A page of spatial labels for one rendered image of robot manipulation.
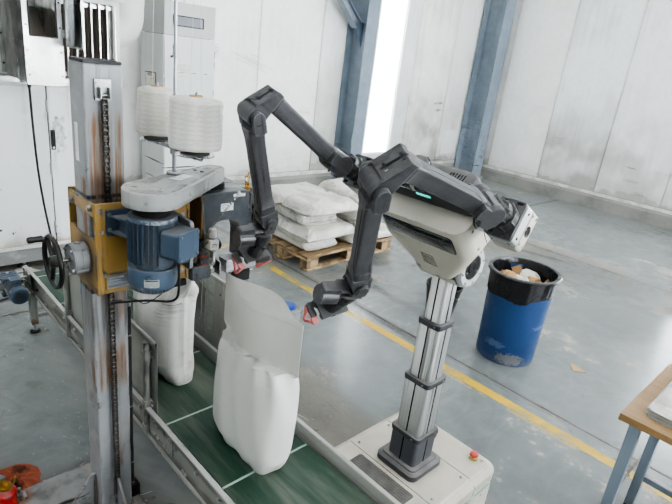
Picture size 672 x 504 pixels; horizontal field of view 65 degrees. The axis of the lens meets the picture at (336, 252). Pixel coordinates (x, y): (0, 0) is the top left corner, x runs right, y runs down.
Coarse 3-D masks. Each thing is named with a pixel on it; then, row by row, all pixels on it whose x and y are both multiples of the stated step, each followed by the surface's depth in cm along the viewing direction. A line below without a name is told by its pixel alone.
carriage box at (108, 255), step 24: (72, 192) 176; (72, 216) 182; (96, 216) 165; (72, 240) 184; (96, 240) 168; (120, 240) 174; (96, 264) 171; (120, 264) 176; (96, 288) 174; (120, 288) 179
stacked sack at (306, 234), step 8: (288, 224) 488; (296, 224) 484; (328, 224) 494; (336, 224) 497; (344, 224) 504; (288, 232) 485; (296, 232) 478; (304, 232) 473; (312, 232) 472; (320, 232) 477; (328, 232) 484; (336, 232) 492; (344, 232) 499; (352, 232) 509; (304, 240) 472; (312, 240) 471; (320, 240) 481
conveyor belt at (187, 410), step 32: (160, 384) 239; (192, 384) 242; (160, 416) 219; (192, 416) 222; (192, 448) 204; (224, 448) 206; (224, 480) 191; (256, 480) 193; (288, 480) 195; (320, 480) 197
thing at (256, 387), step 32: (256, 288) 197; (224, 320) 210; (256, 320) 182; (288, 320) 175; (224, 352) 199; (256, 352) 186; (288, 352) 179; (224, 384) 201; (256, 384) 184; (288, 384) 185; (224, 416) 204; (256, 416) 187; (288, 416) 188; (256, 448) 190; (288, 448) 195
